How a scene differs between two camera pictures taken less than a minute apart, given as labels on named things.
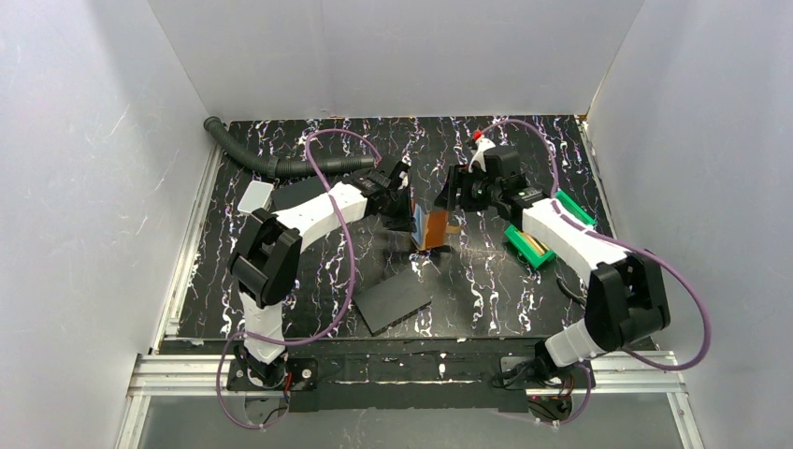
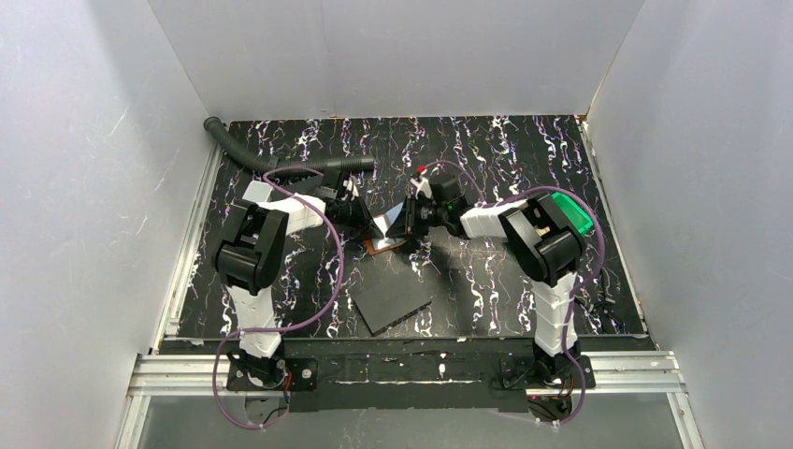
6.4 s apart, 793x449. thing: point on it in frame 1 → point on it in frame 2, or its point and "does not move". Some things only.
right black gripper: (461, 195) → (415, 218)
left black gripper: (396, 195) → (350, 207)
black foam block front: (391, 301) does not move
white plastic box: (257, 195) does not move
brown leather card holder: (438, 226) → (371, 250)
